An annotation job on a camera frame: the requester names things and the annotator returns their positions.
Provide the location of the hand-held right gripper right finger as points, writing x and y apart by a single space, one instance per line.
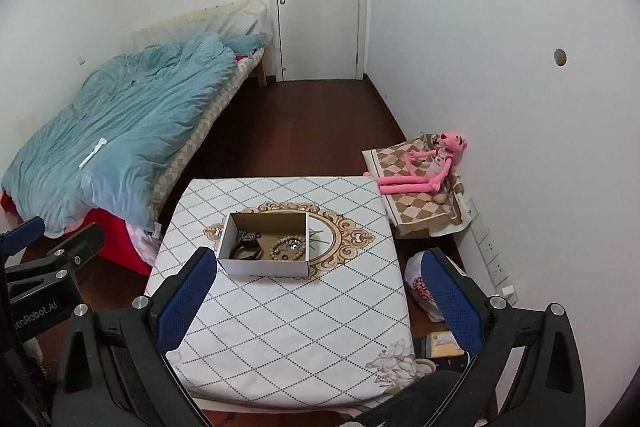
452 302

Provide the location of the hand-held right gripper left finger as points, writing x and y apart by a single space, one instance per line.
185 302

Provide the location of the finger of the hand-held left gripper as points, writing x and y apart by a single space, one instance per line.
22 231
60 262

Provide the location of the black smart band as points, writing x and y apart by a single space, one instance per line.
245 253

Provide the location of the cardboard box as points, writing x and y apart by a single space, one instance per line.
265 268

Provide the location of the white plastic bag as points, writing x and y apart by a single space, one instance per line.
417 277

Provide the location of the yellow flat box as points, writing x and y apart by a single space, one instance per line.
442 344

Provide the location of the white charger plug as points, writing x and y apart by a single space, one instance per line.
508 295

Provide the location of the red bed sheet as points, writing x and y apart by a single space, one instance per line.
107 232

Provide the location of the brown checkered cushion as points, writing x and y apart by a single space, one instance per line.
420 212

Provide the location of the white diamond-pattern tablecloth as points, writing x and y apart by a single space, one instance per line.
300 317

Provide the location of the pink plush toy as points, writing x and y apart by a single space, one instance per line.
442 159

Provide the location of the bed with checkered mattress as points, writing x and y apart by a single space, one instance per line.
185 157

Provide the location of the light blue duvet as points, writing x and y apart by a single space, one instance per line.
135 122

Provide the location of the blue pillow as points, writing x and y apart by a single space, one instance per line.
247 43

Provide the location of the white quilted pillow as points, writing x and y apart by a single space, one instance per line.
240 19

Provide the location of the white wall socket strip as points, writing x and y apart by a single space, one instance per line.
492 257

